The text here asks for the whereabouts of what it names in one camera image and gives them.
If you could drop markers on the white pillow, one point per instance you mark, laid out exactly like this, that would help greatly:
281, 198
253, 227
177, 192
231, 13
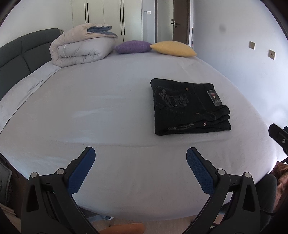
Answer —
22, 90

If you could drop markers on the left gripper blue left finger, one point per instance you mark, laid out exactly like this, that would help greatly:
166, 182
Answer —
78, 169

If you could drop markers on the dark grey headboard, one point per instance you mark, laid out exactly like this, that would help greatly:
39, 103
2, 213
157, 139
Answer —
24, 55

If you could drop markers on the black denim pants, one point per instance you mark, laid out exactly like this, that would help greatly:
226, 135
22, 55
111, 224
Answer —
187, 108

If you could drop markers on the purple cushion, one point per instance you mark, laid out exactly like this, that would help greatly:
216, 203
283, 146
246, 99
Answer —
133, 46

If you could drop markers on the yellow cushion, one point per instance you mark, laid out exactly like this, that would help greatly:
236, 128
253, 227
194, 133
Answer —
173, 48

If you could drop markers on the lower wall socket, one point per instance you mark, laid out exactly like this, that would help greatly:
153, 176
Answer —
271, 54

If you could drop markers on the dark nightstand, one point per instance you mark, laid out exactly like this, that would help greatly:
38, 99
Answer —
5, 176

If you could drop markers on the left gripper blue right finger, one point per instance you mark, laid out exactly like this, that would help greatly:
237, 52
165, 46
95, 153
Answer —
204, 171

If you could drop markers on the folded blue garment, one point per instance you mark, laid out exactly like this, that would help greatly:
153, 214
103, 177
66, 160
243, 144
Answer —
100, 30

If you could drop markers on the white wardrobe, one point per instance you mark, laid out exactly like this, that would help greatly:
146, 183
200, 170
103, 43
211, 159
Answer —
124, 16

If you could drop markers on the folded beige grey duvet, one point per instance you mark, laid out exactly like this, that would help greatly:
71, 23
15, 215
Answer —
76, 46

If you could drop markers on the brown door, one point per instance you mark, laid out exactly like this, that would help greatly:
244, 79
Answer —
181, 20

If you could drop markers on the wall socket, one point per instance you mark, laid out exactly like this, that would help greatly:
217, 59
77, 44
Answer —
251, 45
271, 54

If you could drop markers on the upper wall socket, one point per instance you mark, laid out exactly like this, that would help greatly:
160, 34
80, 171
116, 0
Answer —
251, 45

